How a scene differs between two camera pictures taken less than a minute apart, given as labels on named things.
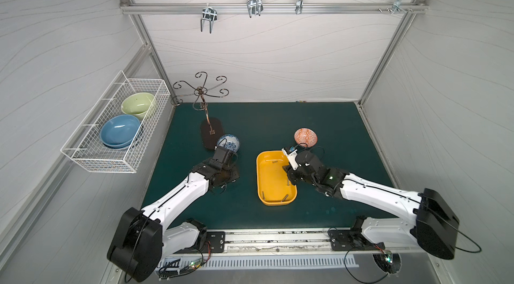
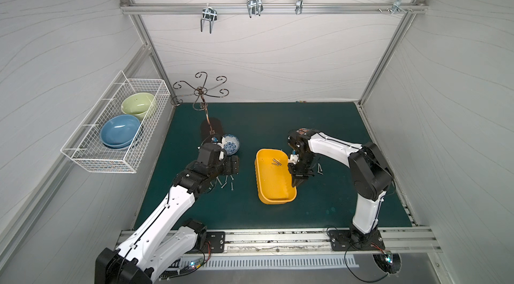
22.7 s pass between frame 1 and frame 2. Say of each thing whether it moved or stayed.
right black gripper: moved
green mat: stayed
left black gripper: moved
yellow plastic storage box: stayed
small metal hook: stayed
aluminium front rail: stayed
